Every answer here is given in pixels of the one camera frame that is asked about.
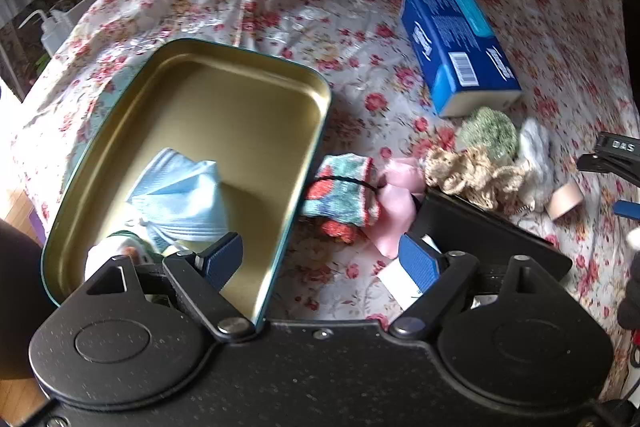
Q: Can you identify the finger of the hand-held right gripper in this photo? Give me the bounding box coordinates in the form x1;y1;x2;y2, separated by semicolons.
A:
613;200;640;221
576;132;640;188

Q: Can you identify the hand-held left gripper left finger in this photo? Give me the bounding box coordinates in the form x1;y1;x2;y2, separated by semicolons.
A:
85;232;256;343

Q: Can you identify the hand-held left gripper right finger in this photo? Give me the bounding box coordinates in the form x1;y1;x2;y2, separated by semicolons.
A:
389;233;558;341

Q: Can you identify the beige tape roll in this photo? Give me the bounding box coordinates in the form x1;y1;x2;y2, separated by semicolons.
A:
546;181;584;222

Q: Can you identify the pink cloth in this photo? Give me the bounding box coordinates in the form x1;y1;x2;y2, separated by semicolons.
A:
364;156;427;259

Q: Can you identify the blue face mask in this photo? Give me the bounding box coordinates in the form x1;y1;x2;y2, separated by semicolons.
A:
126;148;230;253

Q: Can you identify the white fluffy puff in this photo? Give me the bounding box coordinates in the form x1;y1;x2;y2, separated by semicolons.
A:
515;118;553;188

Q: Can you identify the black wallet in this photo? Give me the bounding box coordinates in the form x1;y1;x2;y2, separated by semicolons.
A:
412;188;573;298

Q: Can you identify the beige crochet cloth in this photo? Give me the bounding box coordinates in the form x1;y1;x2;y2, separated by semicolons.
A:
424;144;536;212

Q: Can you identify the floral knitted cloth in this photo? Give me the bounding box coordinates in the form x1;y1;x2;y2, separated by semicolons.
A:
301;153;383;244

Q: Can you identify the white and green soft item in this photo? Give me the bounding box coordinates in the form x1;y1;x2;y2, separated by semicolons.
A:
84;231;166;280

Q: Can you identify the black hair tie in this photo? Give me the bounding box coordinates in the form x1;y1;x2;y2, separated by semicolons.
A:
314;174;382;194

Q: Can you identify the green knitted pad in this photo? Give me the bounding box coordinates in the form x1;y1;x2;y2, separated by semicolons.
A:
457;107;519;166

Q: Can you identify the teal and gold tin box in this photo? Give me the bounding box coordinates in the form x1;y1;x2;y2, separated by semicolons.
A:
42;38;333;333

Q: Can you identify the white card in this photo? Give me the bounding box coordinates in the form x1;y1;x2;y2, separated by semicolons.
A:
376;234;443;299

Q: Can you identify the blue tissue pack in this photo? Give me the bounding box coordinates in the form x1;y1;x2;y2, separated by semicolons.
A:
401;0;523;120

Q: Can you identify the white squeeze bottle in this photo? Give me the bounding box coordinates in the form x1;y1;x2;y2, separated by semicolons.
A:
19;8;76;55

